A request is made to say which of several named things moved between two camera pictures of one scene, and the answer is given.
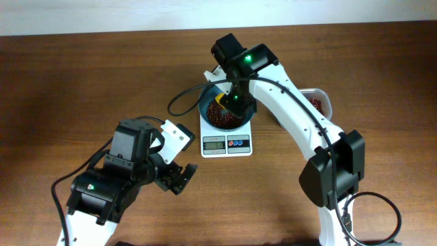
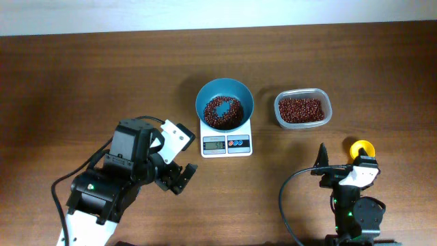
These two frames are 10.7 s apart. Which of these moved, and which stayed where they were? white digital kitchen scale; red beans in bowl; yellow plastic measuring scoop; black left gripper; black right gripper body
Moved: black right gripper body; yellow plastic measuring scoop
Stayed: black left gripper; white digital kitchen scale; red beans in bowl
